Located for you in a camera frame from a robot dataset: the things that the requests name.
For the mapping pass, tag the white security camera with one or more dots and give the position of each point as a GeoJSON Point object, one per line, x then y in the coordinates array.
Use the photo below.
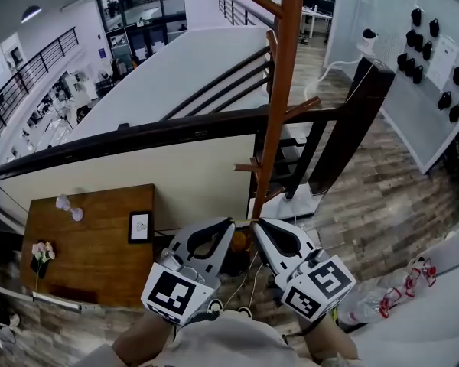
{"type": "Point", "coordinates": [368, 39]}

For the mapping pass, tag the black metal stair railing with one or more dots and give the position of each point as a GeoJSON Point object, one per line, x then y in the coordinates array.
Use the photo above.
{"type": "Point", "coordinates": [222, 86]}

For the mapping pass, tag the round ceiling lamp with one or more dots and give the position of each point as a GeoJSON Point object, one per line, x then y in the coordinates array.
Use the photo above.
{"type": "Point", "coordinates": [31, 13]}

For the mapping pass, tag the person's left forearm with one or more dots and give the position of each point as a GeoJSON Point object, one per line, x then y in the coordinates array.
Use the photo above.
{"type": "Point", "coordinates": [145, 335]}

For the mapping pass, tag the pale pink flower bunch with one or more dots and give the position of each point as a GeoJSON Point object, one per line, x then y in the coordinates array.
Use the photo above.
{"type": "Point", "coordinates": [43, 251]}

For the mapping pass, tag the white pegboard panel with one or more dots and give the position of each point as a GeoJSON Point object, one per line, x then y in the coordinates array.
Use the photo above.
{"type": "Point", "coordinates": [417, 121]}

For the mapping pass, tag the black metal landing railing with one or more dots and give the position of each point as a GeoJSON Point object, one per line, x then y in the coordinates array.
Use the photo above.
{"type": "Point", "coordinates": [237, 12]}

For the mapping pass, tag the clear bag with red rings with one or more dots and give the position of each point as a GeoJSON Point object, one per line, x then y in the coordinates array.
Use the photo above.
{"type": "Point", "coordinates": [390, 293]}

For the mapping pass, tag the metal rail strip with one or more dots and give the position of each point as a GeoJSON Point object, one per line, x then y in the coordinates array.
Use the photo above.
{"type": "Point", "coordinates": [61, 301]}

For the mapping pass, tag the person's right forearm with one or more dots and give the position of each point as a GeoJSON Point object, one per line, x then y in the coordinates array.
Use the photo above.
{"type": "Point", "coordinates": [329, 338]}

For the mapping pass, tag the frosted glass partition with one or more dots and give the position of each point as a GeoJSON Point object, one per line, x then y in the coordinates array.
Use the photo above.
{"type": "Point", "coordinates": [352, 13]}

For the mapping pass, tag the white floor stand base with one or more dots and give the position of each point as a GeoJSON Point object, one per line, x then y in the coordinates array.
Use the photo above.
{"type": "Point", "coordinates": [294, 206]}

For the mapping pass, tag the black metal balcony railing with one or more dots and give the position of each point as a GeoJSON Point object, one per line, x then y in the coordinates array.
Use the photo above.
{"type": "Point", "coordinates": [30, 67]}

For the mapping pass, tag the white desk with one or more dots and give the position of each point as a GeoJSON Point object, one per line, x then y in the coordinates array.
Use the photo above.
{"type": "Point", "coordinates": [316, 15]}

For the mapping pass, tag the person's white shoe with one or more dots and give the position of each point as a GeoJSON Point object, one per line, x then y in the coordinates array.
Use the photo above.
{"type": "Point", "coordinates": [215, 306]}
{"type": "Point", "coordinates": [245, 312]}

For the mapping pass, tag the white twin spot lamp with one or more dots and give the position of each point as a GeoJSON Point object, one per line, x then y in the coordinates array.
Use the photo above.
{"type": "Point", "coordinates": [69, 208]}

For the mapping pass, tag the white table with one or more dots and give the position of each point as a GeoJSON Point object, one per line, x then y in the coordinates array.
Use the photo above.
{"type": "Point", "coordinates": [424, 338]}

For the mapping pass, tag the group of black pouches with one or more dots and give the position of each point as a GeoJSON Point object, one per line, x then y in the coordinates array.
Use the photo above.
{"type": "Point", "coordinates": [417, 44]}

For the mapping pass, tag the dark wooden handrail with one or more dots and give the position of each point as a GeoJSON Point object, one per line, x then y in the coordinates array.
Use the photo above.
{"type": "Point", "coordinates": [157, 134]}

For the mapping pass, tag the person's light shirt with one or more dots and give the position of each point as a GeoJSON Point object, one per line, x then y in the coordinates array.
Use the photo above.
{"type": "Point", "coordinates": [229, 342]}

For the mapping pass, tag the dark wooden newel post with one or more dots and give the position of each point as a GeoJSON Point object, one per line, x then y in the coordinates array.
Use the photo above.
{"type": "Point", "coordinates": [352, 128]}

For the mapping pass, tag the white paper sheet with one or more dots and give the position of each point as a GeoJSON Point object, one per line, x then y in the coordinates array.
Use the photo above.
{"type": "Point", "coordinates": [443, 61]}

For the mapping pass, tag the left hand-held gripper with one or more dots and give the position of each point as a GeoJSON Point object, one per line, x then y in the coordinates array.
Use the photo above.
{"type": "Point", "coordinates": [172, 293]}

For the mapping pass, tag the brown wooden coat rack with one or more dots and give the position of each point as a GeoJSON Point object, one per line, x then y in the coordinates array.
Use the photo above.
{"type": "Point", "coordinates": [279, 90]}

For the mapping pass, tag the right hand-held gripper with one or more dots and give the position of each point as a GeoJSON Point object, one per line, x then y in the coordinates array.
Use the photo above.
{"type": "Point", "coordinates": [321, 285]}

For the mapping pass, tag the brown wooden table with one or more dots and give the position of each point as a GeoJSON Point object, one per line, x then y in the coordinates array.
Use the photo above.
{"type": "Point", "coordinates": [95, 251]}

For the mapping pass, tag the black picture frame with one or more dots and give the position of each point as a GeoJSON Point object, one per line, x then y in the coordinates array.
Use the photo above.
{"type": "Point", "coordinates": [140, 228]}

